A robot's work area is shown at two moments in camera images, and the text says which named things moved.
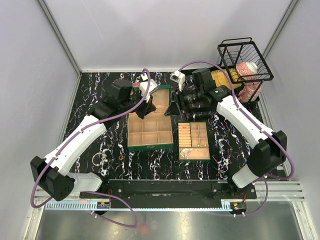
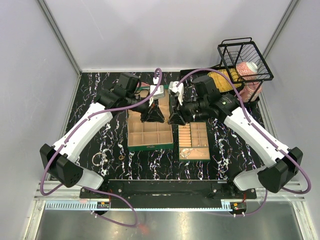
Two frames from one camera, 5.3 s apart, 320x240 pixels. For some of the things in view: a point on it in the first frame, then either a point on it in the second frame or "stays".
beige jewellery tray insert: x=193 y=141 stays
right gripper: x=177 y=104 to x=175 y=119
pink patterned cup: x=249 y=91 stays
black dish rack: x=241 y=61 stays
